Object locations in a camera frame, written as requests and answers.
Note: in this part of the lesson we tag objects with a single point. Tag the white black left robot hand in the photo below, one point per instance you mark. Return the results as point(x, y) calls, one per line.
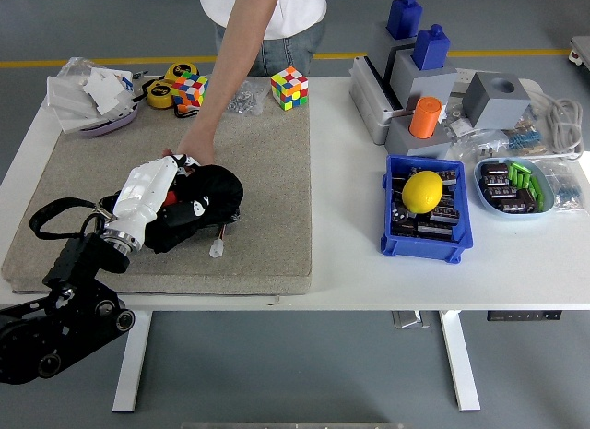
point(143, 189)

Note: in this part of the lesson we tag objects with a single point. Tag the person's hand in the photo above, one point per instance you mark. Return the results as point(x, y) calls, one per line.
point(200, 147)

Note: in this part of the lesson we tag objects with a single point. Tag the black rag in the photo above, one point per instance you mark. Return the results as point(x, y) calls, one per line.
point(216, 184)

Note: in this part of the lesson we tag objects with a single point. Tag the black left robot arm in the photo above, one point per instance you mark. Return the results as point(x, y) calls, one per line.
point(83, 258)

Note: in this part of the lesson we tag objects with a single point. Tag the person's forearm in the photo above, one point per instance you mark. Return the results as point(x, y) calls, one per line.
point(235, 55)

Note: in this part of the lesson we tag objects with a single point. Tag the black desk control panel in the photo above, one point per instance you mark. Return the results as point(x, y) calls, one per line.
point(523, 315)

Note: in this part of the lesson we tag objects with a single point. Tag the colourful Rubik's cube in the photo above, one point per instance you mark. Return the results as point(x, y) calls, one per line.
point(289, 90)
point(189, 90)

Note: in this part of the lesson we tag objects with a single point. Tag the clear bag of nuts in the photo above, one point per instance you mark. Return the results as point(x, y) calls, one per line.
point(246, 101)

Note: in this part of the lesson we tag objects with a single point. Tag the yellow tape measure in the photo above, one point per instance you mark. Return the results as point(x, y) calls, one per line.
point(180, 70)
point(159, 94)

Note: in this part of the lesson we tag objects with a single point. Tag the purple tray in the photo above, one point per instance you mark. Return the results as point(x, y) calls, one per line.
point(117, 123)

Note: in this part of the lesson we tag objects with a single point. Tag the grey-brown mat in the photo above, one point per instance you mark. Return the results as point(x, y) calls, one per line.
point(267, 194)

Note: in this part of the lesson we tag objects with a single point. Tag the white flat tray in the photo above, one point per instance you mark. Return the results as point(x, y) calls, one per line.
point(78, 123)

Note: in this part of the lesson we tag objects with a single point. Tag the blue white small part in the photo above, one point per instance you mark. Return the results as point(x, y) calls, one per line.
point(127, 83)

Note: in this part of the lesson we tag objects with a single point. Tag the white plastic part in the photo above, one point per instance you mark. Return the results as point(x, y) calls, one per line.
point(106, 92)

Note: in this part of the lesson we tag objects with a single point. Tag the white square plastic lid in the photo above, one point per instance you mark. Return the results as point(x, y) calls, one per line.
point(69, 97)

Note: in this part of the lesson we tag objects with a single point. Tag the clear plastic bag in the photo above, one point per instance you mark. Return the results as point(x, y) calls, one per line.
point(74, 69)

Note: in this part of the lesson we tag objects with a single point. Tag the person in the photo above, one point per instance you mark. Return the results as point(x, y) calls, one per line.
point(295, 9)

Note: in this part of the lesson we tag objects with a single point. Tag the white table leg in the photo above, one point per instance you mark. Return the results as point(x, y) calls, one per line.
point(131, 364)
point(461, 364)

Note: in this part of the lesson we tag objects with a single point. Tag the black electrolytic capacitor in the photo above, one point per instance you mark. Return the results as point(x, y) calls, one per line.
point(494, 169)
point(449, 176)
point(400, 213)
point(397, 189)
point(435, 229)
point(446, 215)
point(497, 180)
point(501, 192)
point(520, 203)

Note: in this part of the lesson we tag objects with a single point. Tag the grey block holder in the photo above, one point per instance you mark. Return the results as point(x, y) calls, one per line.
point(431, 147)
point(381, 46)
point(424, 85)

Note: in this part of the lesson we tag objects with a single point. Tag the yellow lemon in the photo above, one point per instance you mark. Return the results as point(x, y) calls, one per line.
point(421, 191)

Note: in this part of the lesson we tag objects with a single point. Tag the orange cylinder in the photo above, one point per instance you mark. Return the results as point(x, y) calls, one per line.
point(425, 117)

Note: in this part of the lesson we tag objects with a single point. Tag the blue peg block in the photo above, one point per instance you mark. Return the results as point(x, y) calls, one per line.
point(431, 48)
point(404, 16)

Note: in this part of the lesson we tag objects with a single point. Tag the blue plastic bin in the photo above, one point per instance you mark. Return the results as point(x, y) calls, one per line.
point(424, 251)

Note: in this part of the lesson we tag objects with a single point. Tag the small white connector part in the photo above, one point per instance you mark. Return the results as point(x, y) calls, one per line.
point(458, 124)

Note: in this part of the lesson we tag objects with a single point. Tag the clear bag with plug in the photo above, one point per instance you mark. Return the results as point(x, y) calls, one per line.
point(479, 147)

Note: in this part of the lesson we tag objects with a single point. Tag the grey block with round hole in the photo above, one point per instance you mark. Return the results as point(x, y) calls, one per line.
point(493, 110)

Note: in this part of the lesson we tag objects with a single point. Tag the green battery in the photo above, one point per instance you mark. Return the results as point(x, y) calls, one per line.
point(526, 181)
point(540, 201)
point(519, 165)
point(512, 176)

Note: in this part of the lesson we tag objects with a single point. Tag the light blue dish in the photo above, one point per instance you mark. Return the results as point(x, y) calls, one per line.
point(516, 216)

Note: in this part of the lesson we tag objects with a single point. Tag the bag of blue resistors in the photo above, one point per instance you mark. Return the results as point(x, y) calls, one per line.
point(525, 140)
point(567, 191)

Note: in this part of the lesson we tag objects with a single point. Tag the white cart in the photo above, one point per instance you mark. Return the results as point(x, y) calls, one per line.
point(580, 51)

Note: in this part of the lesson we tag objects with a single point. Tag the light grey electrical enclosure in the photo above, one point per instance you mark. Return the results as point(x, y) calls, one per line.
point(364, 97)

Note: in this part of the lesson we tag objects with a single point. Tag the grey metal bracket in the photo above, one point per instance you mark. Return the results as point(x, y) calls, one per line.
point(408, 319)

